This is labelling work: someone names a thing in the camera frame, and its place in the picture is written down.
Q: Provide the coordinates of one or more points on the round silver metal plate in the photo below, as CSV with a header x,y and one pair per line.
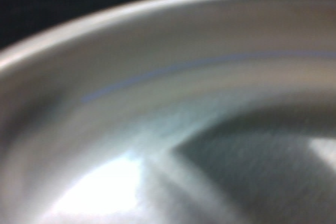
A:
x,y
169,113

